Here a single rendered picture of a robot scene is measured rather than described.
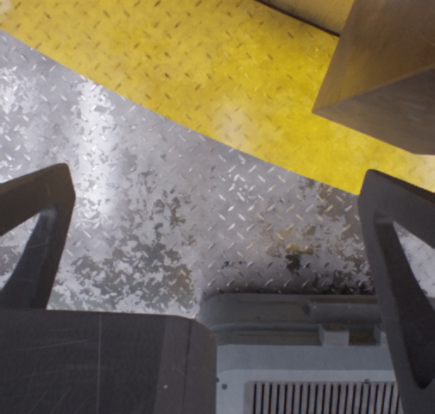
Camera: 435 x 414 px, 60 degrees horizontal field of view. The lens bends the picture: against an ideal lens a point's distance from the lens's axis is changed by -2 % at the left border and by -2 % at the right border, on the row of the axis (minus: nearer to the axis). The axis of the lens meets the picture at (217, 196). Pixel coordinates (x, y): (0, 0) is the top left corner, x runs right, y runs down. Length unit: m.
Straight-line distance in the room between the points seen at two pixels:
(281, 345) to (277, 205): 0.29
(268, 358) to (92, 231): 0.44
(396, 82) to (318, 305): 0.48
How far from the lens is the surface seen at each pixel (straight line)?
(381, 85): 0.28
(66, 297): 0.90
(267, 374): 0.61
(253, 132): 0.78
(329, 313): 0.69
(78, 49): 0.84
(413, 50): 0.26
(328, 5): 0.73
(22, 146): 0.87
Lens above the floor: 0.77
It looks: 83 degrees down
